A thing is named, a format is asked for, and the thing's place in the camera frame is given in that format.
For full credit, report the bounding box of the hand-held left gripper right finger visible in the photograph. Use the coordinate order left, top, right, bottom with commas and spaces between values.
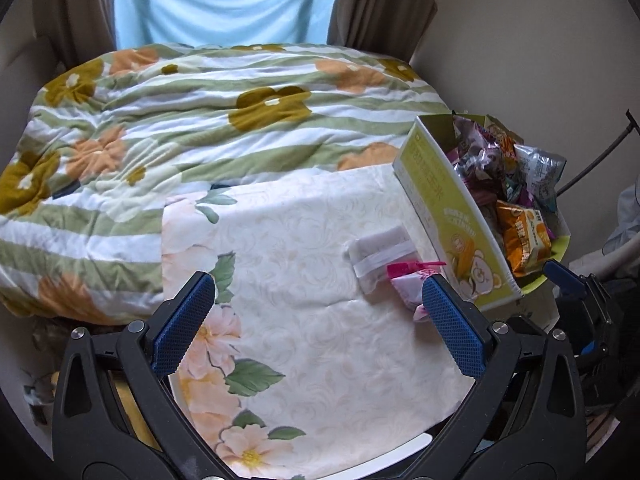
400, 274, 588, 480

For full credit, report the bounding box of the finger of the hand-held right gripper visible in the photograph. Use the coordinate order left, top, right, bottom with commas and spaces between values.
544, 260, 588, 306

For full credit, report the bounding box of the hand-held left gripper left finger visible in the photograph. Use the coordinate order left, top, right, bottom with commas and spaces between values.
52, 271, 236, 480

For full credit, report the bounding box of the small pink snack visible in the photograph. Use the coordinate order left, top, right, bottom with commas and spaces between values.
387, 260, 448, 322

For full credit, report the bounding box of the grey-white patterned snack packet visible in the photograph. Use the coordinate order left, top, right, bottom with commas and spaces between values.
515, 144, 568, 211

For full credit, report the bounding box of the yellow-green cardboard box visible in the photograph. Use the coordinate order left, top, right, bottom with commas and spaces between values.
392, 112, 571, 311

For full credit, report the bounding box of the pile of mixed packets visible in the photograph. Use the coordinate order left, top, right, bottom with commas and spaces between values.
447, 115, 568, 278

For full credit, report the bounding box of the grey cloth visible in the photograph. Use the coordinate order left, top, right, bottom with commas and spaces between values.
602, 185, 640, 261

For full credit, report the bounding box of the small white translucent packet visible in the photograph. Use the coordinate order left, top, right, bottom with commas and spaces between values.
345, 226, 418, 295

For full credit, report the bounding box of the yellow box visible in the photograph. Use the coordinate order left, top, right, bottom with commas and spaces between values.
112, 375, 161, 451

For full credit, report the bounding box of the floral tablecloth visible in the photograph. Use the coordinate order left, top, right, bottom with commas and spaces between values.
161, 162, 481, 466

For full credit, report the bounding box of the floral striped blanket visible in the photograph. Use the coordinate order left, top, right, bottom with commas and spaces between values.
0, 42, 451, 326

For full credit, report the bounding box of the light blue sheer curtain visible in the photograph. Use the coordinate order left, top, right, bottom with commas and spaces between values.
114, 0, 346, 51

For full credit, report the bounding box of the brown curtain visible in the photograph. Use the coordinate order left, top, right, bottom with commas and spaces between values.
327, 0, 448, 58
30, 0, 121, 66

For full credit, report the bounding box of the black cable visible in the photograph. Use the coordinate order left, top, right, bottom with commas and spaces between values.
555, 110, 640, 196

